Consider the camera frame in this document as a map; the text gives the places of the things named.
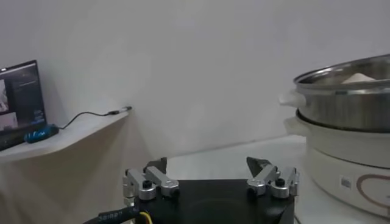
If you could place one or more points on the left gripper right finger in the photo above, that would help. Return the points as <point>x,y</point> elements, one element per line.
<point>265,176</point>

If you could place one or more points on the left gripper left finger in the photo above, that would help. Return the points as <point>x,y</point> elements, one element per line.
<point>157,176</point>

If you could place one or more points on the stainless steel steamer basket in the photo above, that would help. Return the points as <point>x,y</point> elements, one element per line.
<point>350,109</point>

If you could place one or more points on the white electric cooker pot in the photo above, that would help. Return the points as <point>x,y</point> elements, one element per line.
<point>341,152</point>

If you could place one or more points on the white side desk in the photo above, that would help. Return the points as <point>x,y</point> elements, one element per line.
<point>76,134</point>

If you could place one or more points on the blue computer mouse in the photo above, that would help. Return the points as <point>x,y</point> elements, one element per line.
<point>41,134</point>

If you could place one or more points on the black laptop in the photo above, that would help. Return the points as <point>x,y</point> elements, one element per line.
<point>26,94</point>

